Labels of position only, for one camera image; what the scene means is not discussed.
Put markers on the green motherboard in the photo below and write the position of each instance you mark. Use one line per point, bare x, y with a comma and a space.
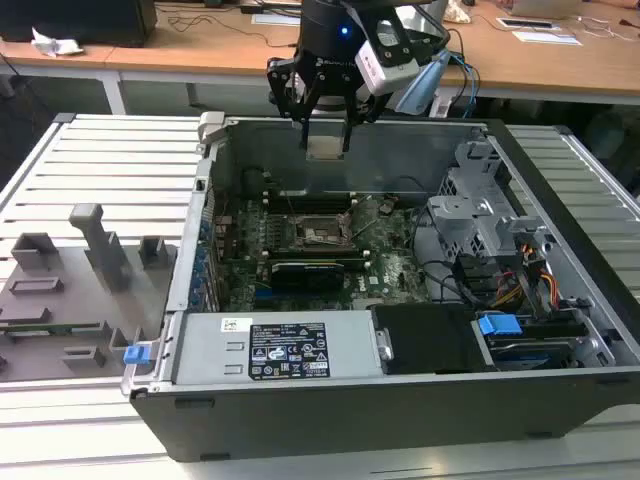
395, 270

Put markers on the green RAM stick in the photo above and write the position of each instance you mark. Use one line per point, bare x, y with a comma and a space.
65, 327

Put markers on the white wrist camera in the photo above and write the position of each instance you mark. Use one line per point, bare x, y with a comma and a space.
385, 70

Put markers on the hard disk with blue label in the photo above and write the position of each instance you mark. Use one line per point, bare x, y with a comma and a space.
525, 357

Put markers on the small white paper sheet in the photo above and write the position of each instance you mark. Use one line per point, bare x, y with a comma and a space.
275, 19

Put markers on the blue disk carrier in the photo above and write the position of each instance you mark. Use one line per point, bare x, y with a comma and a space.
500, 330

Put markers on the black RAM slot bank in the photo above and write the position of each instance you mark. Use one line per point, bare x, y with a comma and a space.
320, 254
320, 202

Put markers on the beige crumpled bag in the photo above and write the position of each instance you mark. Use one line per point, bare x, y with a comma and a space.
457, 12

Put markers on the black box on desk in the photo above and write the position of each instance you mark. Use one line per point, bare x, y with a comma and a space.
75, 20

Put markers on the white pendant holder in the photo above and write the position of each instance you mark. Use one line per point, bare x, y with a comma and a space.
440, 106

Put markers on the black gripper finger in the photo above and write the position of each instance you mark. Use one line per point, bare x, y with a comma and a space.
362, 107
287, 95

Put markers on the grey parts rack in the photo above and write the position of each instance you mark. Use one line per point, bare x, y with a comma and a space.
75, 295

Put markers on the CPU socket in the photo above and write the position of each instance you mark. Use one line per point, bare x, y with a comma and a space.
320, 232

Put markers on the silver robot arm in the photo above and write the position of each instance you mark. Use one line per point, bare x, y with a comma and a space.
422, 17

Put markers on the white printed paper sheet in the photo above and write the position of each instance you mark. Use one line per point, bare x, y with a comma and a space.
545, 37

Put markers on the crumpled white paper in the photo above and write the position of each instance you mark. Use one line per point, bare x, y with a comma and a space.
55, 46

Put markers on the blue case latch clip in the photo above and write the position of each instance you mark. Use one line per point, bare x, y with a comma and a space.
135, 355

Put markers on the silver laptop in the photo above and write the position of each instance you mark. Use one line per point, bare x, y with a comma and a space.
545, 7

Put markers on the black plastic shroud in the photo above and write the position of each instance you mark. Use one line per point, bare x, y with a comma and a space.
430, 340

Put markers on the silver metal drive cage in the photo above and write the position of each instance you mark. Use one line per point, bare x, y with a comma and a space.
465, 215

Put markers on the silver CPU plate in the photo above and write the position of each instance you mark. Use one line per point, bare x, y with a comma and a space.
325, 147

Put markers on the grey power supply unit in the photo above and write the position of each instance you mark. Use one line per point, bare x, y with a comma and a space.
210, 350

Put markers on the wooden desk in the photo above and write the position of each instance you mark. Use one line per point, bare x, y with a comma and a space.
50, 62
210, 50

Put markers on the round black board battery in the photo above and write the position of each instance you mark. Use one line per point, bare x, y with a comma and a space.
387, 205

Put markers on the white framed tablet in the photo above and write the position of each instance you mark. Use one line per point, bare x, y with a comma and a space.
525, 23

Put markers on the black graphics card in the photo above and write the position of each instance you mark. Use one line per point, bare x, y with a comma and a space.
310, 277

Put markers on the black open PC case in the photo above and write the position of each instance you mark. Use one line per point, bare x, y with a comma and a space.
350, 425

